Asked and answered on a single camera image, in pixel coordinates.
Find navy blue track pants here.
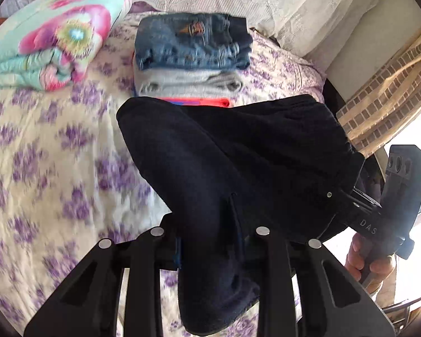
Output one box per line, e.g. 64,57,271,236
116,95,364,336

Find right hand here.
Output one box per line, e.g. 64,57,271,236
344,233,396,295

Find beige brick pattern curtain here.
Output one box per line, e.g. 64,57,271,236
336,35,421,158

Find purple floral bedspread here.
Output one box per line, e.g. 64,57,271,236
0,10,327,337

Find folded red garment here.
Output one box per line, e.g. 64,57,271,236
163,97,231,108

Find folded grey garment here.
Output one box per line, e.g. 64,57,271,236
132,56,244,99

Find folded blue jeans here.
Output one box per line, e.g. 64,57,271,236
134,13,253,71

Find colourful floral folded quilt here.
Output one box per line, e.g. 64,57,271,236
0,0,133,91

